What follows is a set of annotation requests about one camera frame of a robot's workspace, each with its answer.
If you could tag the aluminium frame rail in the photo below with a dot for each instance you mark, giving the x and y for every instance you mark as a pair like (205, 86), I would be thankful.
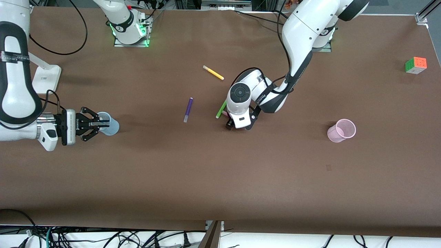
(225, 4)

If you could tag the orange background object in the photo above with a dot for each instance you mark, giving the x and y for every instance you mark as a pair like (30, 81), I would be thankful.
(288, 3)

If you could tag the blue mesh cup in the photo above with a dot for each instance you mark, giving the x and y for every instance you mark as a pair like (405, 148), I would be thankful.
(113, 128)

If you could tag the aluminium corner extrusion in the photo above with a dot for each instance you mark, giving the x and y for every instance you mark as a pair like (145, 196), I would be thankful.
(422, 17)

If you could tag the brown table cover sheet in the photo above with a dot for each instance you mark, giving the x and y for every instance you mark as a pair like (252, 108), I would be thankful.
(220, 172)

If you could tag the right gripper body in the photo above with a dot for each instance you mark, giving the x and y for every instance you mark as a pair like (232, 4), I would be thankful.
(78, 124)

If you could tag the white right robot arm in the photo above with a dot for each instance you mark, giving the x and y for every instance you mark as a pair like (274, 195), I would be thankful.
(17, 96)

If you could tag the yellow marker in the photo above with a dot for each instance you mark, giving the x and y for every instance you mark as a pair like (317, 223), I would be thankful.
(214, 73)

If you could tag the purple marker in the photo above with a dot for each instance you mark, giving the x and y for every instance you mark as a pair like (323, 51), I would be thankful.
(188, 108)

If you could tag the pink mesh cup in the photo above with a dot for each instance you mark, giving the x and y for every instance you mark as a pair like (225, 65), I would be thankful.
(335, 135)

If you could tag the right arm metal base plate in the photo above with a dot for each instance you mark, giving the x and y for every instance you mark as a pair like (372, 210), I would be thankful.
(146, 38)

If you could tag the colourful puzzle cube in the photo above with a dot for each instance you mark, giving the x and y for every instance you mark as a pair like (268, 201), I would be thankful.
(416, 65)

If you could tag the white stand base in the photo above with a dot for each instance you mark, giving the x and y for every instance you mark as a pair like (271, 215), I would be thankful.
(46, 81)

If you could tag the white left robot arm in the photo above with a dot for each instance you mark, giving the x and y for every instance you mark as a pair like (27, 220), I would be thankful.
(303, 27)

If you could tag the black power plug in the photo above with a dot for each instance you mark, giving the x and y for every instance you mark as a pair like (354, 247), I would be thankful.
(186, 241)

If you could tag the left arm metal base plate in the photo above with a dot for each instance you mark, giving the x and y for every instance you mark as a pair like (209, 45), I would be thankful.
(325, 48)

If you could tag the green marker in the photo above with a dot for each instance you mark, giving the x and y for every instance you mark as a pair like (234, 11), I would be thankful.
(220, 111)

